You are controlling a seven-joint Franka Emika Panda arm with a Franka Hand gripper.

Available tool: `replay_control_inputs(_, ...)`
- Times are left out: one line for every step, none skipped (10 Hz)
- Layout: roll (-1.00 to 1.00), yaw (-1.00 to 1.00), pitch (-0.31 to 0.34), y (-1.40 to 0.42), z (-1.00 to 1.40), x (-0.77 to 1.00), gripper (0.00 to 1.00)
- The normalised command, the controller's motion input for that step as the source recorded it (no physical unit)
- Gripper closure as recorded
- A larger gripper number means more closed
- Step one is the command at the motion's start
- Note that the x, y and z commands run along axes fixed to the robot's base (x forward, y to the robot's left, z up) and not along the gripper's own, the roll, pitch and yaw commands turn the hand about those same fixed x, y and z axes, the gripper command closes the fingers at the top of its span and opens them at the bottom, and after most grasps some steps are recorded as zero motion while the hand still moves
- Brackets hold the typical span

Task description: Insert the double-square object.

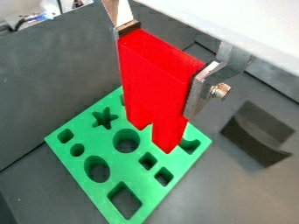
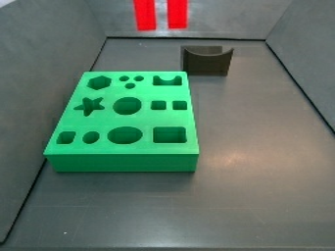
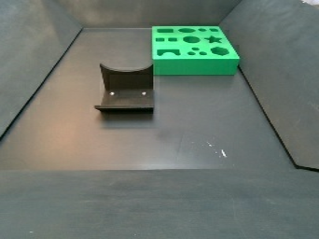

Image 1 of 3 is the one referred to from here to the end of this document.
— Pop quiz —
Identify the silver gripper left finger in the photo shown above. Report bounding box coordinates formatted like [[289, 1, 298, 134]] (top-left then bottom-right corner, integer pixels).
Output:
[[102, 0, 142, 40]]

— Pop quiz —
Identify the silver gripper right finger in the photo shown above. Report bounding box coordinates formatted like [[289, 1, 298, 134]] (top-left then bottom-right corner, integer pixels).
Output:
[[183, 41, 256, 120]]

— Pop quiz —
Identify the red double-square block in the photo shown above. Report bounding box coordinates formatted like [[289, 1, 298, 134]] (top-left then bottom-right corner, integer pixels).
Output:
[[118, 29, 205, 153]]

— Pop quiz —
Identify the grey back panel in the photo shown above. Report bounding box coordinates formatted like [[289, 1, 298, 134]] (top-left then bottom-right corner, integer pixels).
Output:
[[0, 0, 198, 172]]

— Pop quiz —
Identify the green shape-sorter board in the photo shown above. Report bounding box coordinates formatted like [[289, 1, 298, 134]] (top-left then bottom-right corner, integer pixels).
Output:
[[45, 88, 211, 224]]

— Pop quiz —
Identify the white equipment with cables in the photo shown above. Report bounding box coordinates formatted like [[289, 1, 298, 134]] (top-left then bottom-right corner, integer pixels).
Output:
[[0, 0, 94, 38]]

